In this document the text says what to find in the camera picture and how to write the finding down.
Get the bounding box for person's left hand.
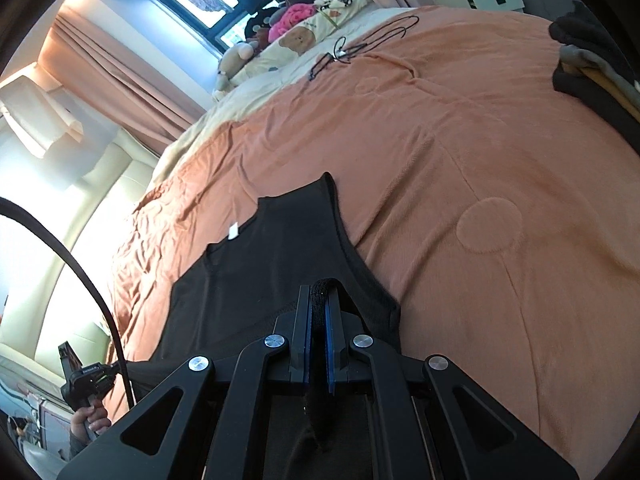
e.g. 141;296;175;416
70;404;112;443

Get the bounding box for orange blanket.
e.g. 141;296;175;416
105;5;640;480

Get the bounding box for white cartoon print pillow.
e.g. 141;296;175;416
315;0;373;31

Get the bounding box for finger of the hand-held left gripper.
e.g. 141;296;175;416
58;341;83;375

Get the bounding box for cream padded headboard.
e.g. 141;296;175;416
0;127;161;361

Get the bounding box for pink plush toy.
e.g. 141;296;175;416
267;4;316;43

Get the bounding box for white air conditioner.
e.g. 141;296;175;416
0;62;83;156

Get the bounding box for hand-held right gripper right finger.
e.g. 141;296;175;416
324;279;581;480

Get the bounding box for dark brown plush toy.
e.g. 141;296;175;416
245;7;286;48

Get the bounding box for beige plush toy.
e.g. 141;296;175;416
214;40;258;101

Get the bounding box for black folded garment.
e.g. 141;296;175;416
551;60;640;161

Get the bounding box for brown folded garment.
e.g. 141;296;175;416
562;62;640;126

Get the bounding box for grey folded garment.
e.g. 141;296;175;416
557;45;640;106

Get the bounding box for thin black cable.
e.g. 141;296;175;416
307;15;421;81

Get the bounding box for black tank top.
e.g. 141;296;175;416
125;172;403;480

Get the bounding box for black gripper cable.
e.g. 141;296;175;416
0;196;138;411

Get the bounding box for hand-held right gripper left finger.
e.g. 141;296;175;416
57;285;315;480

